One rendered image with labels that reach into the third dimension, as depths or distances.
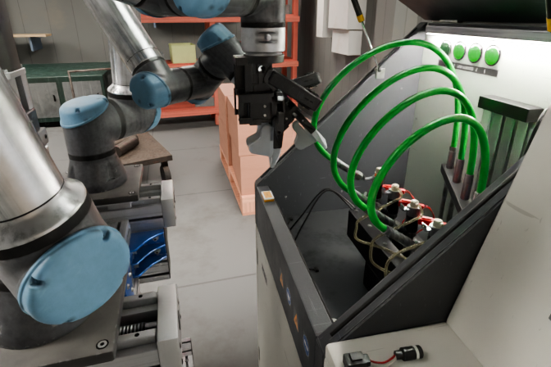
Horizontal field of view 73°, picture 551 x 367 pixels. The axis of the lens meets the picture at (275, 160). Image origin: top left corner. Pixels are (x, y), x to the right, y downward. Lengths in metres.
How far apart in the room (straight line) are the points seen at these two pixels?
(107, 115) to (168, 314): 0.55
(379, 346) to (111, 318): 0.42
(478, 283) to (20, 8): 7.64
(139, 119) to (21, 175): 0.71
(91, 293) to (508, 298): 0.56
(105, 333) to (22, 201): 0.28
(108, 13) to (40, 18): 6.89
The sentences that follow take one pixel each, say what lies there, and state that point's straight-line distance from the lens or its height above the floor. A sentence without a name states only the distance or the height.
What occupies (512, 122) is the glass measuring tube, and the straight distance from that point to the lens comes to 0.98.
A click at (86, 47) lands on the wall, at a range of 7.63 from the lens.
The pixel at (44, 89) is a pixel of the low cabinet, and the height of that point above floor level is 0.53.
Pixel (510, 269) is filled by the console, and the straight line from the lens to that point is 0.66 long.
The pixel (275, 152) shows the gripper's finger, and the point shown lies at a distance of 0.68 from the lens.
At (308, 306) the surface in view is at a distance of 0.77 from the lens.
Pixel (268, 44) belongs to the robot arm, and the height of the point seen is 1.43.
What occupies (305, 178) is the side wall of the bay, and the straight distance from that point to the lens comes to 1.24.
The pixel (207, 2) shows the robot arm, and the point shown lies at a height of 1.49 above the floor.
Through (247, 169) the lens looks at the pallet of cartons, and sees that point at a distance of 2.81.
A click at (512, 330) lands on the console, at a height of 1.06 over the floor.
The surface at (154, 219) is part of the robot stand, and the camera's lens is 1.11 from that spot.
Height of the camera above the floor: 1.47
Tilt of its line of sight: 22 degrees down
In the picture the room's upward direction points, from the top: straight up
